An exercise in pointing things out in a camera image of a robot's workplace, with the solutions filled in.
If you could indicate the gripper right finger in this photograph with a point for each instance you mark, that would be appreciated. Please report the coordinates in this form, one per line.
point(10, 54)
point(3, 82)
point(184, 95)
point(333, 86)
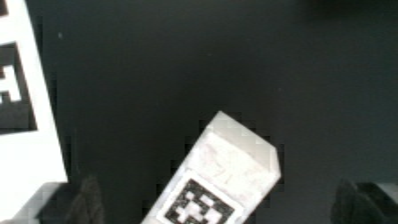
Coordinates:
point(365, 203)

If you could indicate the paper sheet with markers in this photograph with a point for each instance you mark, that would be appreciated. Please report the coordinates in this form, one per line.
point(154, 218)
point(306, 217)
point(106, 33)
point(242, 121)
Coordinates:
point(33, 172)

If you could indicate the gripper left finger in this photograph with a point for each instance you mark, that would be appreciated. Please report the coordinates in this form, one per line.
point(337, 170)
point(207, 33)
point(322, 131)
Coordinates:
point(65, 203)

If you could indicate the white table leg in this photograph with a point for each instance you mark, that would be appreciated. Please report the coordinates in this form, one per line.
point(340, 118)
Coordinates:
point(225, 178)

